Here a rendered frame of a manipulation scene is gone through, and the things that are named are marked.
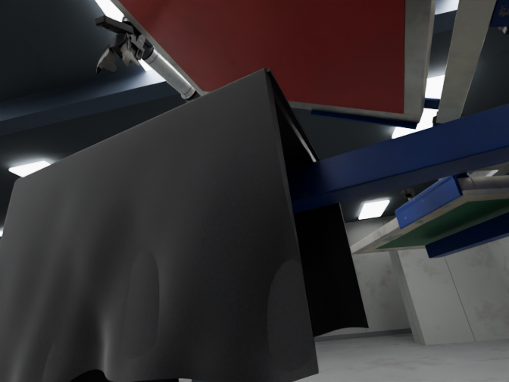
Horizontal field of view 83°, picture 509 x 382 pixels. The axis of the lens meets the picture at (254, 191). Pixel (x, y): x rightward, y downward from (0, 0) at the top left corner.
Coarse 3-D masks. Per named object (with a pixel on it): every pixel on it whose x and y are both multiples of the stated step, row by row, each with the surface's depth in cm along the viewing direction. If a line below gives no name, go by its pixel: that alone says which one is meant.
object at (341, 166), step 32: (448, 128) 40; (480, 128) 38; (320, 160) 47; (352, 160) 44; (384, 160) 42; (416, 160) 40; (448, 160) 39; (480, 160) 39; (320, 192) 45; (352, 192) 45
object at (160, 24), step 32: (128, 0) 75; (160, 0) 70; (192, 0) 65; (224, 0) 61; (256, 0) 58; (288, 0) 55; (320, 0) 52; (352, 0) 49; (384, 0) 47; (160, 32) 83; (192, 32) 77; (224, 32) 71; (256, 32) 66; (288, 32) 62; (320, 32) 59; (352, 32) 55; (384, 32) 52
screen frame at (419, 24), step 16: (112, 0) 78; (416, 0) 45; (432, 0) 45; (128, 16) 82; (416, 16) 47; (432, 16) 48; (144, 32) 87; (416, 32) 50; (160, 48) 92; (416, 48) 53; (176, 64) 98; (416, 64) 56; (192, 80) 105; (416, 80) 60; (416, 96) 65; (336, 112) 85; (352, 112) 81; (368, 112) 78; (384, 112) 75; (416, 112) 70
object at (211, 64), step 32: (192, 64) 93; (224, 64) 85; (256, 64) 79; (288, 64) 73; (320, 64) 68; (352, 64) 64; (384, 64) 60; (288, 96) 88; (320, 96) 80; (352, 96) 74; (384, 96) 69
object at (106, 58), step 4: (108, 52) 98; (112, 52) 99; (104, 56) 98; (108, 56) 98; (112, 56) 100; (116, 56) 101; (100, 60) 98; (104, 60) 98; (108, 60) 100; (112, 60) 101; (100, 64) 98; (104, 64) 99; (108, 64) 101; (112, 64) 101; (96, 68) 98; (100, 68) 98; (108, 68) 101; (112, 68) 102; (116, 68) 103; (96, 72) 98
